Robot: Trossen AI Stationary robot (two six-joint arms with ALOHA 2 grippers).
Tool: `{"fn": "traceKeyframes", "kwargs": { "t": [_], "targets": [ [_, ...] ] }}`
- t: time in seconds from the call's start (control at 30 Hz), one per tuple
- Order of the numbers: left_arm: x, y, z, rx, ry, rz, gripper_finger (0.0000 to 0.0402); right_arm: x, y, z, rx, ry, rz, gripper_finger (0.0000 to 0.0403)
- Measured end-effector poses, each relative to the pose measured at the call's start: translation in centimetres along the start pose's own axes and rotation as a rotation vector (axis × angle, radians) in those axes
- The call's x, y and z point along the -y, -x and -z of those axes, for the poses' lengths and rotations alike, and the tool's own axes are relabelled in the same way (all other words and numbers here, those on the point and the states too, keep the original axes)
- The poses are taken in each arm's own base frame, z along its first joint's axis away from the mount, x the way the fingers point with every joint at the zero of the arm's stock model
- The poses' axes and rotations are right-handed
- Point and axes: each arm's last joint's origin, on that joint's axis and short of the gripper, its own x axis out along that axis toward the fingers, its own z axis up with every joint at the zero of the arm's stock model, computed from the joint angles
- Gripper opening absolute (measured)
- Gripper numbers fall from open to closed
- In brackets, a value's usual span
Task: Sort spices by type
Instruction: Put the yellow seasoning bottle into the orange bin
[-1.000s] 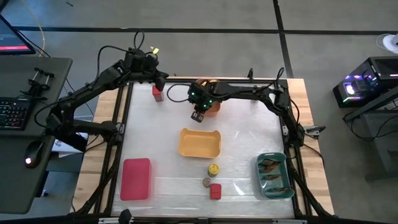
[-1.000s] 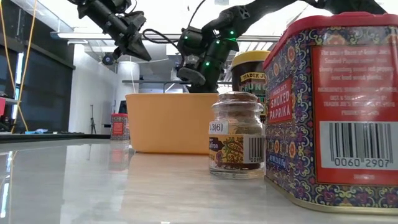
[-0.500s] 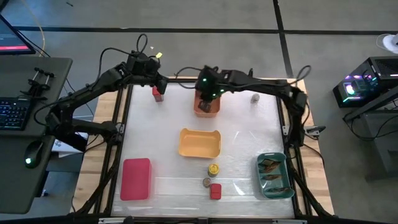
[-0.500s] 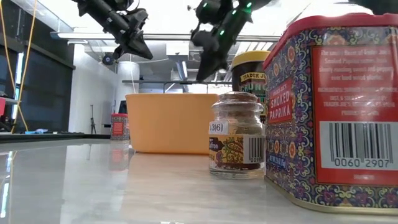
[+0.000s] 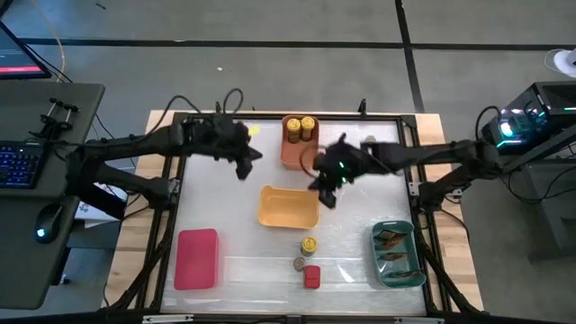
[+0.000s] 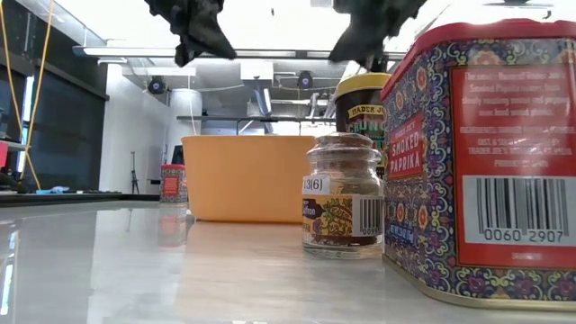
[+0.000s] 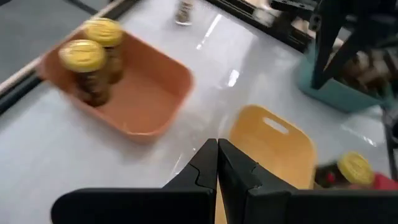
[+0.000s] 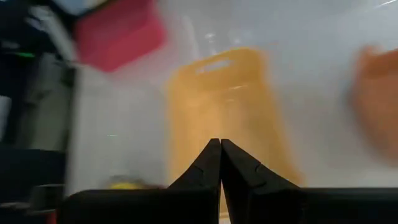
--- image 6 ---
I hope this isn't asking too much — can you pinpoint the black partition panel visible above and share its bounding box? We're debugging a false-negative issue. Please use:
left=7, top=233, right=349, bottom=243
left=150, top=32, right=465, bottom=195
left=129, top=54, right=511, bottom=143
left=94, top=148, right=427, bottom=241
left=26, top=62, right=110, bottom=194

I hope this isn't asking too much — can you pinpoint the small glass saffron jar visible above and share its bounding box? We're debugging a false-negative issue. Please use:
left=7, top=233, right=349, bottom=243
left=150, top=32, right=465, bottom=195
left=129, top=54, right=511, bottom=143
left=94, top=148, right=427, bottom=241
left=301, top=131, right=385, bottom=261

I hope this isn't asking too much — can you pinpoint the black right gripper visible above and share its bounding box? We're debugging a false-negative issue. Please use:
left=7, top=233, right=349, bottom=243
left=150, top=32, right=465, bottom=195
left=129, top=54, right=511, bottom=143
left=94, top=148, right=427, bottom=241
left=328, top=0, right=428, bottom=72

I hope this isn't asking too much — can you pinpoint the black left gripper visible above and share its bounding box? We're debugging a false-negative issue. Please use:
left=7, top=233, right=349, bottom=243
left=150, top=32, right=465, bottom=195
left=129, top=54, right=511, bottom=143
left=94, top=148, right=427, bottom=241
left=143, top=0, right=239, bottom=68

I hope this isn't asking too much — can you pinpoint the yellow hanging cable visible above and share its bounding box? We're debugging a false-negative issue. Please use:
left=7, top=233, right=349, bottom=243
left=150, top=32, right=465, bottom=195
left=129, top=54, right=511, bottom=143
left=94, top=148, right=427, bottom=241
left=0, top=0, right=56, bottom=193

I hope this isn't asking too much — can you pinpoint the yellow plastic bin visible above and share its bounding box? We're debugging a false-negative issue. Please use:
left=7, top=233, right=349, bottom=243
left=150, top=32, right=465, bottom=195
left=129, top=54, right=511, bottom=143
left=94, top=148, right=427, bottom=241
left=181, top=134, right=317, bottom=224

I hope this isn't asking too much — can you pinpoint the grey overhead metal beam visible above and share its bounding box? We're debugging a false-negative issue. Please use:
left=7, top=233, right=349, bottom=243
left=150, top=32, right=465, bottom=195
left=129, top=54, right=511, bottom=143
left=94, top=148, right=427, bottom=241
left=71, top=44, right=406, bottom=62

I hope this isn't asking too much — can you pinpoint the blue cloth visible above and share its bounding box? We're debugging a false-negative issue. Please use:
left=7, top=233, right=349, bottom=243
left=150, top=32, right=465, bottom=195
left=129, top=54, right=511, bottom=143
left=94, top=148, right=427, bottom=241
left=35, top=184, right=71, bottom=195

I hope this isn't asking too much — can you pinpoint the black tripod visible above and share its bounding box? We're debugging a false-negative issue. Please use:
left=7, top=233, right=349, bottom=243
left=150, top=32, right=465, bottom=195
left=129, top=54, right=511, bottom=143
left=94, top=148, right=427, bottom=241
left=130, top=150, right=140, bottom=195

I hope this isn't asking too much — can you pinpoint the white ceiling box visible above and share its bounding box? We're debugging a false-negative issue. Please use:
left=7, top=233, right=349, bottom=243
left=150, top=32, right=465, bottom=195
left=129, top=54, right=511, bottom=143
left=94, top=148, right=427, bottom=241
left=239, top=59, right=275, bottom=83

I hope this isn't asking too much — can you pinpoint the red smoked paprika tin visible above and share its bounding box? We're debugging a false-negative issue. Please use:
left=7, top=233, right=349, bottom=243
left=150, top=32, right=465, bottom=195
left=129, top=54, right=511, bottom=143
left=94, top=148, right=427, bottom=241
left=159, top=163, right=189, bottom=204
left=380, top=18, right=576, bottom=312

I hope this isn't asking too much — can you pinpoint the black aluminium table frame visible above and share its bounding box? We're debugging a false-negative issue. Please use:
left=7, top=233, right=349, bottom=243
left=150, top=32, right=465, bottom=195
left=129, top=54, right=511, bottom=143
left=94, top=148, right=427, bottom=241
left=0, top=192, right=162, bottom=209

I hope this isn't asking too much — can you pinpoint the yellow-lid dark spice jar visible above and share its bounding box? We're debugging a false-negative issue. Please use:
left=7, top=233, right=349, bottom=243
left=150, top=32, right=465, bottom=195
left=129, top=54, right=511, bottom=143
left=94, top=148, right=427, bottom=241
left=333, top=71, right=392, bottom=179

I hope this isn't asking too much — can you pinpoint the black round hanging device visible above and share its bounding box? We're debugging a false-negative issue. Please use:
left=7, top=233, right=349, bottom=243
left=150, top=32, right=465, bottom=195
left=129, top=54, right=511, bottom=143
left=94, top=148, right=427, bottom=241
left=295, top=69, right=315, bottom=91
left=147, top=76, right=167, bottom=96

